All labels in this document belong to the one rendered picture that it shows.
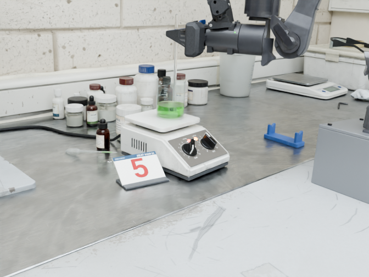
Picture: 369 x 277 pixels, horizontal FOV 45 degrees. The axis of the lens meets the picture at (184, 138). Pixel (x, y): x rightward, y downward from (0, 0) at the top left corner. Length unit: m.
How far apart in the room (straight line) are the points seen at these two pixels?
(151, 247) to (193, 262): 0.07
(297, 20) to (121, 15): 0.71
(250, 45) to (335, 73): 1.07
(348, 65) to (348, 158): 1.05
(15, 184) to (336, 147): 0.58
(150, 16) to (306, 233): 0.97
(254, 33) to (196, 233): 0.39
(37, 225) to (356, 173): 0.54
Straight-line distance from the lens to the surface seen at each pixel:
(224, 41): 0.87
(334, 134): 0.86
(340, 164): 0.87
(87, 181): 0.86
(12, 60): 1.27
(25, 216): 0.75
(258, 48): 0.86
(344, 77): 1.89
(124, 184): 0.83
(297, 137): 1.10
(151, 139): 0.89
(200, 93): 1.42
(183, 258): 0.63
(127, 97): 1.24
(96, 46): 1.39
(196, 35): 0.82
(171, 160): 0.87
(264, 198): 0.82
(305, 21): 0.85
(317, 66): 1.95
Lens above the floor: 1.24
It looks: 18 degrees down
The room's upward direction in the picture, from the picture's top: 3 degrees clockwise
